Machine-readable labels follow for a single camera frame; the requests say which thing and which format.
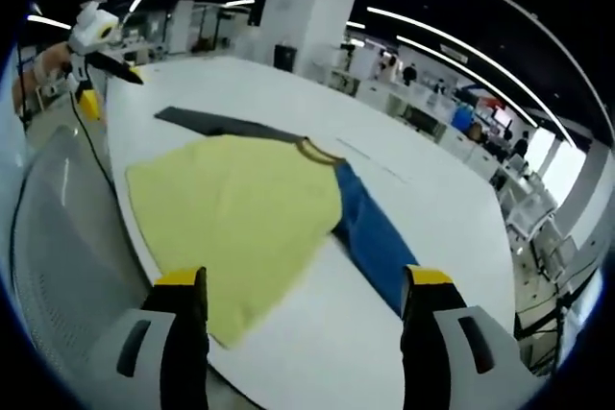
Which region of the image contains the ceiling air vent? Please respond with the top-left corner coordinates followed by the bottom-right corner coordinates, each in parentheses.
top-left (439, 44), bottom-right (470, 63)

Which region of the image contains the white rolling cabinet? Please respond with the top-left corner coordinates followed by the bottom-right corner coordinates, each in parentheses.
top-left (353, 47), bottom-right (381, 80)

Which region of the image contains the person's left hand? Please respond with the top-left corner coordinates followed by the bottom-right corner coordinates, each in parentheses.
top-left (40, 42), bottom-right (74, 81)

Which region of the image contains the long white workbench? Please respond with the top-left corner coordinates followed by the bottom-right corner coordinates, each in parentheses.
top-left (331, 76), bottom-right (510, 176)

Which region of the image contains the black square panel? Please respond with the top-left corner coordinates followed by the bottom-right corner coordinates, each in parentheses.
top-left (273, 43), bottom-right (298, 71)

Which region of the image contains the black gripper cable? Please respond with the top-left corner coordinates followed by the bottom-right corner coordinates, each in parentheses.
top-left (69, 90), bottom-right (119, 195)

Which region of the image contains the white mesh chair back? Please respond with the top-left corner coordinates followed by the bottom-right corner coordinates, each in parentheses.
top-left (9, 125), bottom-right (162, 382)

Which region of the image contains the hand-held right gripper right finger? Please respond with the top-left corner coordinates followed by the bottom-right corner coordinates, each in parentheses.
top-left (400, 264), bottom-right (532, 410)

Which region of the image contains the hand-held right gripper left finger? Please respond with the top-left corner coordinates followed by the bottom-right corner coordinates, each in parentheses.
top-left (84, 265), bottom-right (211, 410)

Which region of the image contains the white square pillar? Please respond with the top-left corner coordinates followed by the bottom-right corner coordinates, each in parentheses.
top-left (258, 0), bottom-right (360, 78)

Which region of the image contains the curved ceiling light strip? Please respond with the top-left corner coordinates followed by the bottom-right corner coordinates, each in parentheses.
top-left (396, 35), bottom-right (539, 126)
top-left (367, 6), bottom-right (576, 147)

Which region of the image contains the white tall cabinet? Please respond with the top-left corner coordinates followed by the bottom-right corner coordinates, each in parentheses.
top-left (170, 0), bottom-right (194, 55)

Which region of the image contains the yellow blue grey garment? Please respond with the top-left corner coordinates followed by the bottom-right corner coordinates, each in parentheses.
top-left (124, 106), bottom-right (422, 349)

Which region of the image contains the thin black cable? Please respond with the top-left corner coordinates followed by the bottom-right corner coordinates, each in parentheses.
top-left (15, 43), bottom-right (33, 132)

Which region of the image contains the white table socket panel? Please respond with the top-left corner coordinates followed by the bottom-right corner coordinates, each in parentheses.
top-left (335, 137), bottom-right (409, 183)

